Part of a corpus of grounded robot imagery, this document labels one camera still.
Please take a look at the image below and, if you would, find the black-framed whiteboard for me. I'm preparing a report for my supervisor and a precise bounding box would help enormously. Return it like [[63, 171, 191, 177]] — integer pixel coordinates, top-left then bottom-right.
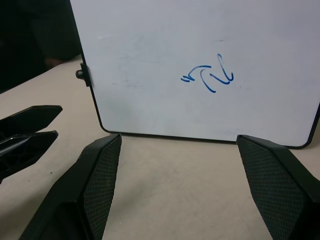
[[69, 0, 320, 150]]

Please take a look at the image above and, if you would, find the black whiteboard stand knob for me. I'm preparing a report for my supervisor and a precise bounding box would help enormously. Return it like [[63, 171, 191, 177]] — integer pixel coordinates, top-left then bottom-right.
[[75, 62, 94, 88]]

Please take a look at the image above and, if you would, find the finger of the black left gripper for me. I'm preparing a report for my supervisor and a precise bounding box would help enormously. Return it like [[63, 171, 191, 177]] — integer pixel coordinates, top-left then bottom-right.
[[0, 105, 64, 137], [0, 130, 59, 186]]

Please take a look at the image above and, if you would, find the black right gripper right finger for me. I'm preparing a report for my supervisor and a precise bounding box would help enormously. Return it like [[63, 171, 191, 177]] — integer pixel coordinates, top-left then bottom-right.
[[236, 134, 320, 240]]

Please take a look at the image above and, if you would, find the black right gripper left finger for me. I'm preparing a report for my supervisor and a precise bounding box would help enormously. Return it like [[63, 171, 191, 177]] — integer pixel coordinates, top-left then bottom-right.
[[18, 133, 123, 240]]

